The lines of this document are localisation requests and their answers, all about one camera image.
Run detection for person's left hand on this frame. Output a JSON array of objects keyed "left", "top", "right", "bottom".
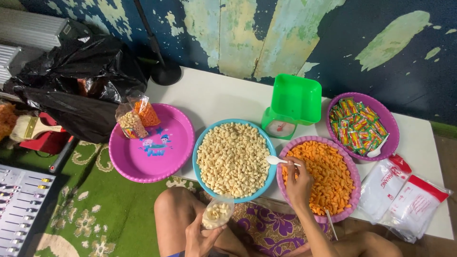
[{"left": 184, "top": 213, "right": 228, "bottom": 257}]

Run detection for person's right hand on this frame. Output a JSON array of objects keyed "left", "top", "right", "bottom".
[{"left": 284, "top": 166, "right": 315, "bottom": 212}]

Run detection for small clear bag white snacks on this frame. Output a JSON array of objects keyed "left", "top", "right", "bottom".
[{"left": 201, "top": 195, "right": 235, "bottom": 230}]

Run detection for white plastic spoon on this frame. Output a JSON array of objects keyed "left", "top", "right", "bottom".
[
  {"left": 367, "top": 134, "right": 390, "bottom": 158},
  {"left": 266, "top": 155, "right": 301, "bottom": 167}
]

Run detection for person's left leg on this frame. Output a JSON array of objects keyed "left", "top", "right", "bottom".
[{"left": 154, "top": 187, "right": 251, "bottom": 257}]

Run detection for person's leg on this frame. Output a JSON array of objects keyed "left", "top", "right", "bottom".
[
  {"left": 281, "top": 231, "right": 405, "bottom": 257},
  {"left": 154, "top": 187, "right": 251, "bottom": 257}
]

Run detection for heap of orange macaroni snacks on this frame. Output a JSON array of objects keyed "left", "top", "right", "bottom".
[{"left": 282, "top": 140, "right": 356, "bottom": 216}]

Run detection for white plastic stick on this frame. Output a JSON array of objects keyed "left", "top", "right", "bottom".
[{"left": 324, "top": 209, "right": 338, "bottom": 241}]

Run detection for pink plastic basin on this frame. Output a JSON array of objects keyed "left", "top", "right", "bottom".
[{"left": 276, "top": 136, "right": 362, "bottom": 224}]

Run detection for blue plastic basin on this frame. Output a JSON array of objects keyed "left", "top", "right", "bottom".
[{"left": 192, "top": 119, "right": 278, "bottom": 204}]

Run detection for heap of white macaroni snacks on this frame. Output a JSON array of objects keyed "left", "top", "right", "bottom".
[{"left": 196, "top": 122, "right": 271, "bottom": 198}]

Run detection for pack of clear plastic bags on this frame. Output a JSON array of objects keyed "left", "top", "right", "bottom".
[
  {"left": 358, "top": 154, "right": 412, "bottom": 225},
  {"left": 379, "top": 174, "right": 454, "bottom": 244}
]

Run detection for pile of seasoning sachets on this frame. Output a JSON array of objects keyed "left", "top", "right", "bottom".
[{"left": 329, "top": 97, "right": 389, "bottom": 156}]

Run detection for person's right leg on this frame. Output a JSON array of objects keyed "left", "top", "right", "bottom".
[{"left": 281, "top": 231, "right": 405, "bottom": 257}]

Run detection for green kitchen scale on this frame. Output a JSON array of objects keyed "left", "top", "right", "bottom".
[{"left": 261, "top": 74, "right": 323, "bottom": 140}]

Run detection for pink tray with cartoon print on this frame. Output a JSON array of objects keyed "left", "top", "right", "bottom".
[{"left": 109, "top": 103, "right": 195, "bottom": 183}]

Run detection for purple plastic basin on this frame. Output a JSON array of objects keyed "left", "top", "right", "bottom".
[{"left": 325, "top": 92, "right": 400, "bottom": 162}]

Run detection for green patterned carpet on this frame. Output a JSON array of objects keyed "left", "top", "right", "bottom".
[{"left": 0, "top": 140, "right": 202, "bottom": 257}]

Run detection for sealed packet of white snacks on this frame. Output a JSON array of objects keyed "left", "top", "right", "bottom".
[{"left": 115, "top": 103, "right": 149, "bottom": 140}]

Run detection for sealed packet of orange snacks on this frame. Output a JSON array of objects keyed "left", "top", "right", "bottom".
[{"left": 127, "top": 90, "right": 161, "bottom": 128}]

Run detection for black rod with red tip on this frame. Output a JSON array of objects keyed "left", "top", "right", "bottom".
[{"left": 49, "top": 136, "right": 75, "bottom": 173}]

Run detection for black stand with round base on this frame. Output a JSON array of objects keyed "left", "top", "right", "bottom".
[{"left": 134, "top": 0, "right": 183, "bottom": 86}]

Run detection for audio mixer console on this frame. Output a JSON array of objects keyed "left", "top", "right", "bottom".
[{"left": 0, "top": 164, "right": 56, "bottom": 257}]

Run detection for black plastic bag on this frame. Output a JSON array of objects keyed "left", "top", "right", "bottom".
[{"left": 3, "top": 35, "right": 148, "bottom": 144}]

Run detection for wooden paint brush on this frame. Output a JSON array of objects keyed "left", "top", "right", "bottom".
[{"left": 10, "top": 115, "right": 63, "bottom": 142}]

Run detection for orange fuzzy bundle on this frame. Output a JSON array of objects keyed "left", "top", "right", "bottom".
[{"left": 0, "top": 101, "right": 18, "bottom": 142}]

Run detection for small grey ribbed metal case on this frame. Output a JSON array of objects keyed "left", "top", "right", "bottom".
[{"left": 0, "top": 44, "right": 23, "bottom": 88}]

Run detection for large grey ribbed metal case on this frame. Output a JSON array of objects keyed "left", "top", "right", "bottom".
[{"left": 0, "top": 7, "right": 91, "bottom": 51}]

